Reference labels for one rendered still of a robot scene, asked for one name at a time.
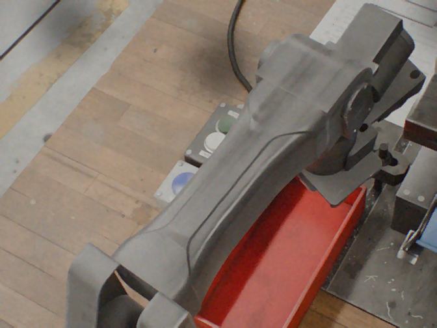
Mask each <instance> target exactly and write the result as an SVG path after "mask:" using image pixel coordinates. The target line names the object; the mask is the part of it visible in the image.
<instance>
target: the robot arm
mask: <svg viewBox="0 0 437 328"><path fill-rule="evenodd" d="M414 50H415V43H414V40H413V38H412V37H411V36H410V34H409V33H408V32H407V31H406V30H405V29H404V27H403V19H401V18H399V17H397V16H395V15H393V14H390V13H389V12H386V11H384V10H382V9H380V8H378V7H375V6H373V5H371V4H369V3H364V4H363V5H362V7H361V8H360V10H359V11H358V12H357V14H356V15H355V17H354V18H353V19H352V21H351V22H350V23H349V25H348V27H347V28H346V29H345V31H344V32H343V34H342V35H341V36H340V38H339V40H338V41H337V42H336V43H333V42H331V41H328V42H327V43H326V44H325V45H324V44H322V43H320V42H318V41H316V40H314V39H312V38H310V37H308V36H306V35H304V34H302V33H300V32H295V33H292V34H290V35H289V36H288V37H286V38H285V39H284V40H282V41H280V40H278V39H275V40H272V41H271V42H270V43H269V44H268V45H267V46H266V47H265V49H264V50H263V52H262V54H261V56H260V58H259V61H258V70H257V72H256V73H255V77H256V86H255V87H254V88H253V89H252V90H251V91H250V93H249V94H248V96H247V100H246V102H245V104H244V106H243V108H242V110H241V112H240V114H239V116H238V117H237V119H236V121H235V122H234V124H233V126H232V127H231V129H230V130H229V132H228V133H227V134H226V136H225V138H223V140H222V141H221V143H220V144H219V145H218V146H217V148H216V149H215V150H214V151H213V153H212V154H211V155H210V156H209V157H208V158H207V159H206V161H205V162H204V163H203V165H202V166H201V167H200V168H199V169H198V170H197V171H196V173H195V174H194V175H193V176H192V178H191V179H190V180H189V181H188V182H187V183H186V185H185V186H184V187H183V188H182V190H181V191H180V192H179V193H178V194H177V195H176V196H175V197H174V199H173V200H172V201H171V202H170V203H169V204H168V205H167V206H166V207H165V208H164V209H163V210H162V211H161V212H160V213H159V214H158V215H157V216H156V217H155V218H154V219H153V220H151V221H150V222H149V223H148V224H147V225H146V226H145V227H144V228H142V229H141V230H139V231H138V232H137V233H136V234H135V235H134V236H132V237H130V238H127V239H125V240H124V241H123V243H122V244H121V245H120V246H119V248H117V250H115V252H114V253H113V254H112V256H109V255H108V254H106V253H105V252H103V251H102V250H101V249H99V248H97V247H96V246H95V245H93V244H92V243H91V242H88V243H87V244H86V245H85V246H84V247H83V249H82V250H81V251H80V252H79V254H78V255H77V256H76V257H75V258H74V259H73V261H72V263H71V265H70V267H69V270H68V279H67V294H66V321H65V328H197V327H196V324H195V322H194V320H193V318H194V317H195V316H196V315H197V313H198V312H199V311H200V309H201V304H202V302H203V300H204V297H205V295H206V293H207V291H208V289H209V287H210V286H211V283H212V282H213V280H214V278H215V276H216V275H217V273H218V272H219V269H220V268H221V267H222V265H223V263H224V262H225V261H226V259H227V257H228V256H229V255H230V253H231V252H232V251H233V250H234V248H235V247H236V245H237V244H238V243H239V242H240V240H241V239H242V238H243V236H244V235H245V234H246V233H247V232H248V230H249V229H250V227H251V226H252V225H253V224H254V223H255V221H256V220H257V219H258V217H259V216H260V215H261V214H262V212H263V211H264V210H265V208H266V207H267V206H268V205H269V204H270V202H271V201H272V200H273V198H274V197H275V196H276V195H277V194H278V193H279V192H280V191H281V190H282V189H283V188H284V187H285V186H286V185H287V184H288V183H289V182H290V181H291V180H292V179H293V178H294V177H295V176H298V177H299V178H300V181H301V182H302V183H303V184H304V185H305V186H306V187H307V188H308V190H309V191H310V192H312V193H315V192H317V191H318V192H319V193H320V194H321V196H322V197H323V198H324V199H325V200H326V201H327V202H328V203H329V205H330V207H332V208H336V207H338V206H339V205H340V204H341V203H342V202H343V201H345V200H346V199H347V198H348V196H349V195H350V194H351V193H353V192H354V191H355V190H356V189H358V188H359V187H360V186H361V185H362V184H363V183H364V182H366V181H367V180H370V179H371V178H372V177H373V176H374V175H375V174H376V173H378V172H379V171H380V169H381V166H382V162H381V160H380V159H379V158H378V157H377V156H376V155H375V154H374V152H373V149H374V146H375V142H376V139H377V135H378V131H377V130H376V129H375V128H374V127H373V126H372V124H373V123H375V122H376V121H377V122H380V121H382V120H384V119H385V118H388V117H389V116H390V115H391V113H392V112H394V111H396V110H398V109H399V108H401V107H402V106H403V105H404V104H405V103H406V101H407V100H408V99H409V98H411V97H413V96H415V95H416V94H418V93H419V92H420V91H421V89H422V88H423V85H424V82H425V80H426V78H427V76H426V75H425V74H424V73H423V72H422V71H421V70H420V69H419V68H418V67H417V66H416V65H415V64H414V63H413V62H412V61H411V60H410V59H409V57H410V56H411V54H412V52H413V51H414ZM115 271H117V273H118V274H119V276H120V277H121V279H122V280H123V281H124V282H125V283H126V284H127V285H128V286H129V287H130V288H131V289H133V290H134V291H136V292H137V293H138V294H140V295H141V296H143V297H144V298H145V299H147V300H148V301H149V303H148V305H147V306H146V308H145V307H144V306H142V305H141V304H140V303H138V302H136V301H135V300H134V299H133V298H131V297H130V296H129V295H128V293H127V292H126V290H125V288H124V287H123V285H122V283H121V282H120V280H119V278H118V277H117V275H116V273H115Z"/></svg>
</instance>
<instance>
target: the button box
mask: <svg viewBox="0 0 437 328"><path fill-rule="evenodd" d="M243 1H244V0H238V2H237V4H236V6H235V8H234V10H233V13H232V16H231V19H230V23H229V26H228V35H227V42H228V52H229V56H230V62H231V64H232V68H233V71H234V73H235V75H236V76H237V78H238V80H239V81H240V82H241V83H242V84H243V85H244V86H245V88H246V90H247V91H248V93H250V91H251V90H252V89H253V88H252V86H251V85H250V83H249V82H248V81H247V80H246V78H245V77H244V76H243V75H242V73H241V72H240V70H239V68H238V65H237V61H236V58H235V53H234V48H233V30H234V26H235V22H236V19H237V15H238V13H239V11H240V8H241V6H242V4H243ZM243 106H244V105H243V104H239V105H238V106H237V107H234V106H232V105H229V104H227V103H224V102H220V104H219V105H218V107H217V108H216V109H215V111H214V112H213V114H212V115H211V116H210V117H209V119H208V121H207V122H206V123H205V124H204V126H203V128H202V129H201V130H200V132H199V133H198V135H197V136H196V137H195V138H194V140H193V141H192V143H191V144H190V145H189V147H188V149H186V151H185V153H184V158H185V162H186V163H188V164H190V165H192V166H195V167H197V168H200V167H201V166H202V165H203V163H204V162H205V161H206V159H207V158H208V157H209V156H210V155H211V154H212V153H213V151H212V150H210V149H208V147H207V145H206V139H207V137H208V136H209V135H210V134H212V133H216V132H218V133H221V132H220V131H219V129H218V122H219V120H220V119H221V118H222V117H224V116H232V117H234V118H236V119H237V117H238V116H239V114H240V112H241V110H242V108H243Z"/></svg>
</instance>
